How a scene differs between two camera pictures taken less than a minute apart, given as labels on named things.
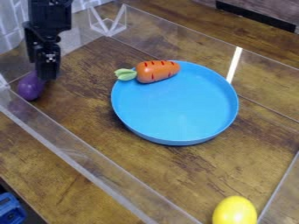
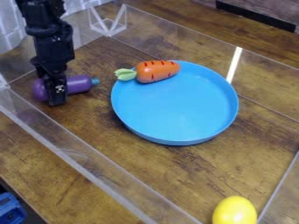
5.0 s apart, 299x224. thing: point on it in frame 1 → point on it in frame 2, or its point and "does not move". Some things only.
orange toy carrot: [151, 71] does not move
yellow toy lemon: [235, 210] does not move
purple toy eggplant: [30, 86] → [77, 83]
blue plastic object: [12, 212] does not move
